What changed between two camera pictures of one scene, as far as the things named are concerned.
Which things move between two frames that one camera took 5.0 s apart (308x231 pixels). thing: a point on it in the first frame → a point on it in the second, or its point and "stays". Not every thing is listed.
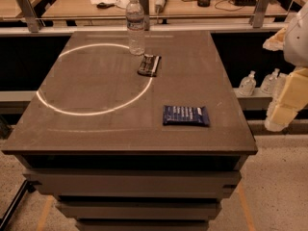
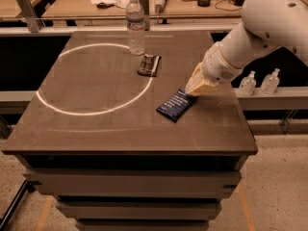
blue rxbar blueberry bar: (193, 115) → (176, 105)
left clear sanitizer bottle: (247, 85) stays
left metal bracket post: (34, 23) stays
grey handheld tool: (160, 2) stays
